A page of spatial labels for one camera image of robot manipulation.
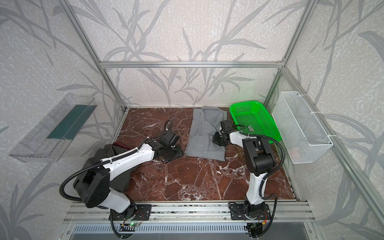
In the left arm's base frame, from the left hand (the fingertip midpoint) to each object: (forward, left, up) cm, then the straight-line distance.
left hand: (184, 150), depth 86 cm
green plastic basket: (+36, -51, -13) cm, 63 cm away
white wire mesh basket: (-6, -52, +27) cm, 59 cm away
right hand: (+15, -18, -8) cm, 24 cm away
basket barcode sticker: (+23, -46, -10) cm, 52 cm away
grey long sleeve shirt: (+29, -13, -9) cm, 33 cm away
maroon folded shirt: (+8, +44, -8) cm, 45 cm away
